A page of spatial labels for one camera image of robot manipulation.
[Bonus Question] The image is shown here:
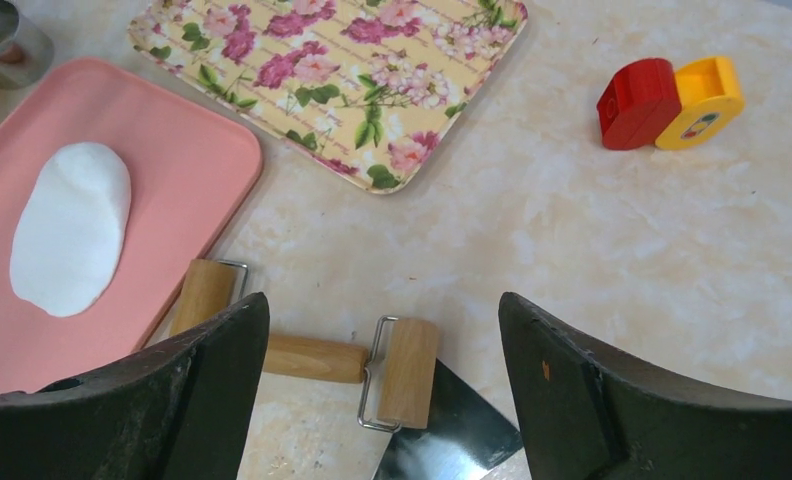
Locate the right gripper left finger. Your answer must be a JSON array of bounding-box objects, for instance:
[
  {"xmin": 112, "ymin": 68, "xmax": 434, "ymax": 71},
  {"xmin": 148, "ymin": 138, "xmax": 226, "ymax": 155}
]
[{"xmin": 0, "ymin": 293, "xmax": 270, "ymax": 479}]

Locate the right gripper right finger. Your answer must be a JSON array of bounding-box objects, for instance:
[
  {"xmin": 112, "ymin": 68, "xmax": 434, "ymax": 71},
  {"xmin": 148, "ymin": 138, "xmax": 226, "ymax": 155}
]
[{"xmin": 498, "ymin": 292, "xmax": 792, "ymax": 479}]

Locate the metal scraper wooden handle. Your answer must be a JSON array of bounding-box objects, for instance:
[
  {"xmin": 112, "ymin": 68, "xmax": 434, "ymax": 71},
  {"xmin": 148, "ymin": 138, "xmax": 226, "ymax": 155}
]
[{"xmin": 372, "ymin": 362, "xmax": 523, "ymax": 480}]

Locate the wooden rolling pin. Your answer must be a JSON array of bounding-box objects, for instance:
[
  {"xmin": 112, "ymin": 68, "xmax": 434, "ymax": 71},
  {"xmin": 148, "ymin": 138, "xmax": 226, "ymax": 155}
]
[{"xmin": 169, "ymin": 259, "xmax": 440, "ymax": 433}]

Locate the white dough ball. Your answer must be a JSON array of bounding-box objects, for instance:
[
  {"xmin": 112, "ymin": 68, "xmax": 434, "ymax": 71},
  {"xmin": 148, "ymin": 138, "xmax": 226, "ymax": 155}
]
[{"xmin": 9, "ymin": 142, "xmax": 132, "ymax": 318}]

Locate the pink plastic tray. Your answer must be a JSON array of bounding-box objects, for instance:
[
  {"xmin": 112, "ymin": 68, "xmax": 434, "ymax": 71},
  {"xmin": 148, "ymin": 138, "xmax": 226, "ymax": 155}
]
[{"xmin": 0, "ymin": 57, "xmax": 262, "ymax": 394}]

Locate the red orange toy block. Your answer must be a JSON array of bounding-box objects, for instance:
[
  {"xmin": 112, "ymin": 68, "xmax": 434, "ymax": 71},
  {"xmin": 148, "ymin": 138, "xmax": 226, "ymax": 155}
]
[{"xmin": 595, "ymin": 55, "xmax": 746, "ymax": 152}]

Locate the floral yellow tray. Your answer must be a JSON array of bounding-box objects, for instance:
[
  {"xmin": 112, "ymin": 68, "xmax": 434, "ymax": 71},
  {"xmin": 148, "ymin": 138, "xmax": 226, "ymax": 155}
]
[{"xmin": 127, "ymin": 0, "xmax": 528, "ymax": 194}]

